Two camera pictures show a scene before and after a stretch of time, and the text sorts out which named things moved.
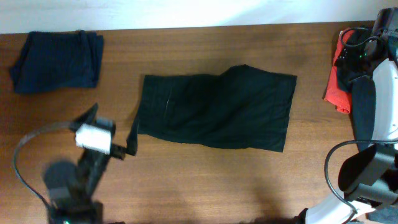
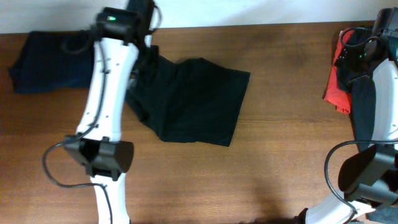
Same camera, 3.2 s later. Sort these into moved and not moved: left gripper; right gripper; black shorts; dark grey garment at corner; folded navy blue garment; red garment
Moved: left gripper; black shorts
Not moved: red garment; dark grey garment at corner; folded navy blue garment; right gripper
